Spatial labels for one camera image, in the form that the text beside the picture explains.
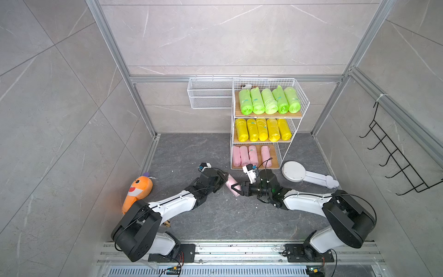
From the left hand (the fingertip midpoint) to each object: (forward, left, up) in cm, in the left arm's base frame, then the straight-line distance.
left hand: (230, 172), depth 85 cm
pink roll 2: (+17, -15, -10) cm, 25 cm away
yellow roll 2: (+16, -12, +14) cm, 24 cm away
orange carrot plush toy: (-6, +45, -4) cm, 45 cm away
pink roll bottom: (+16, -22, -9) cm, 29 cm away
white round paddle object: (+5, -37, -10) cm, 39 cm away
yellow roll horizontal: (+11, -21, +15) cm, 28 cm away
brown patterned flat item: (-20, +31, -13) cm, 39 cm away
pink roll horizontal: (-5, +1, 0) cm, 5 cm away
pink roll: (+17, -9, -10) cm, 21 cm away
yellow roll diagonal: (+17, -16, +16) cm, 28 cm away
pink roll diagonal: (+17, -5, -9) cm, 20 cm away
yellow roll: (+15, -6, +14) cm, 22 cm away
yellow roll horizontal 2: (+13, -27, +15) cm, 34 cm away
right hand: (-7, -2, -2) cm, 8 cm away
